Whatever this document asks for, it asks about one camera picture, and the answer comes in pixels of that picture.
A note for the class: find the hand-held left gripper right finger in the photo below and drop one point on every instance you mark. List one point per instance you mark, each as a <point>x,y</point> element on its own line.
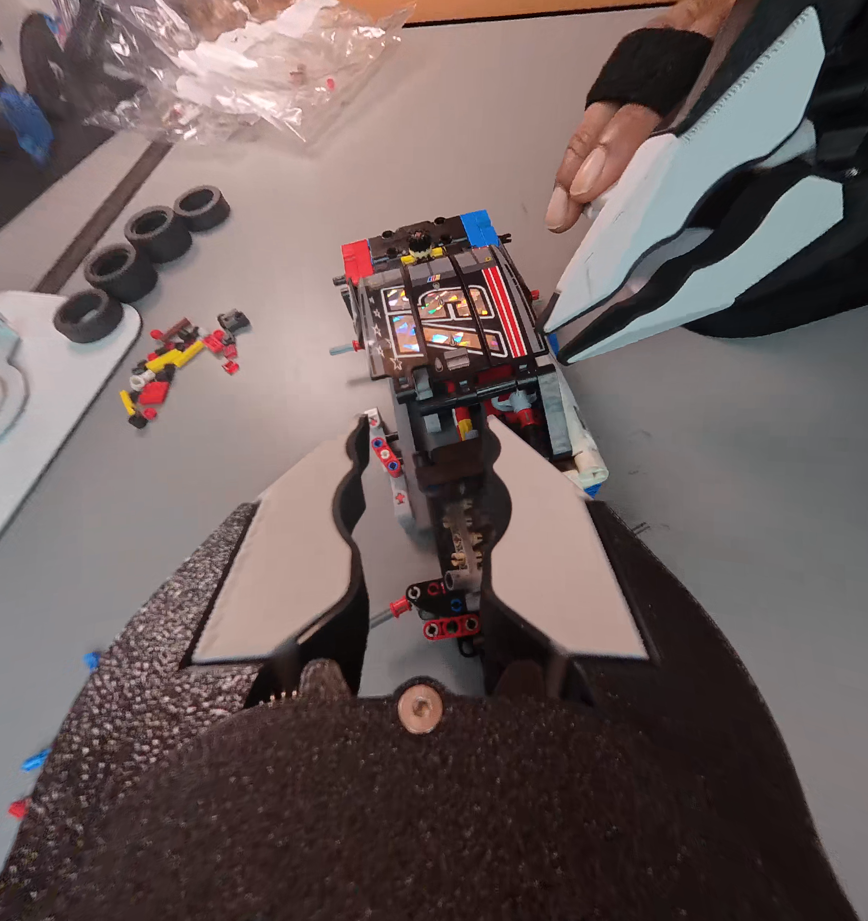
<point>563,575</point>

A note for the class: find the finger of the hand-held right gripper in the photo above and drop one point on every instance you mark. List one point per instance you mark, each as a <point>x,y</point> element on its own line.
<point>621,237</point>
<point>765,252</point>

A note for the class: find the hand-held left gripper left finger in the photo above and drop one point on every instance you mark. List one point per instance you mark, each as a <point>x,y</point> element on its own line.
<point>275,568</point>

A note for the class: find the black brick race car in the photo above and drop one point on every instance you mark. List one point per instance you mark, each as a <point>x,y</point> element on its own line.
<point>448,316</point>

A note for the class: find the grey desk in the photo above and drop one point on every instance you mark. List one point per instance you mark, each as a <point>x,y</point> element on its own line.
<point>729,432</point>

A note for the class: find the black desk divider strip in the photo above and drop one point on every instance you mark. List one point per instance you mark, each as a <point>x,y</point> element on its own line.
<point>103,216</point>

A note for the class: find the person's right hand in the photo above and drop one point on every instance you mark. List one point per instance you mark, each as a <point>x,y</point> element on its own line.
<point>599,158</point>

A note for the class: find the pile of red yellow bricks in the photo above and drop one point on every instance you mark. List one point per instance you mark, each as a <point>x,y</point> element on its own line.
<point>164,360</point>

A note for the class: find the white mat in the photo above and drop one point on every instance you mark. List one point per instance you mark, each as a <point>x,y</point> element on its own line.
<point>59,403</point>

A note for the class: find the black toy tire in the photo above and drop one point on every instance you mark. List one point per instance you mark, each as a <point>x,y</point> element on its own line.
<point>88,316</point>
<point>159,236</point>
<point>202,208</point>
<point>121,273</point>

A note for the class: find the clear plastic bag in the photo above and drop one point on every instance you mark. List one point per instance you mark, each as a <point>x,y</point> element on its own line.
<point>261,65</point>

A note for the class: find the blue and black object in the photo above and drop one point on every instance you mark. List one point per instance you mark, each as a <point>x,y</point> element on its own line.
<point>16,122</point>

